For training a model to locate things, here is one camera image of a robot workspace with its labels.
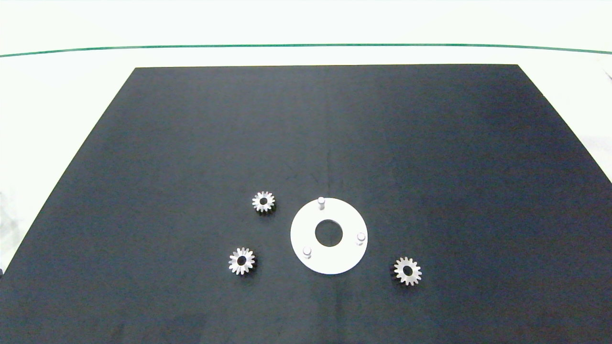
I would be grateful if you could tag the round white pin plate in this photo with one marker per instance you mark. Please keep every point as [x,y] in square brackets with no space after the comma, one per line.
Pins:
[330,260]

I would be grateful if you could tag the small steel planetary gear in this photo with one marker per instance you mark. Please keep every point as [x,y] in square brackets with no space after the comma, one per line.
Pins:
[415,272]
[269,202]
[234,262]

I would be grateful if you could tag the black table mat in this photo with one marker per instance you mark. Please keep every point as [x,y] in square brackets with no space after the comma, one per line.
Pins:
[430,167]

